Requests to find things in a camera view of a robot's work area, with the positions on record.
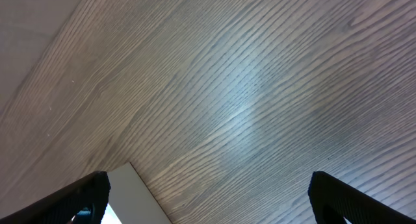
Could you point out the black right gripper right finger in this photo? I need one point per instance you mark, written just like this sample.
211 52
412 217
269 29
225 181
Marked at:
334 201

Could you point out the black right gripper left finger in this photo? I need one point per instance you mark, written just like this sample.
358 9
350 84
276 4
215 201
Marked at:
83 201

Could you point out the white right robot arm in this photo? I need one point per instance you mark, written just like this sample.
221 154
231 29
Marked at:
121 196

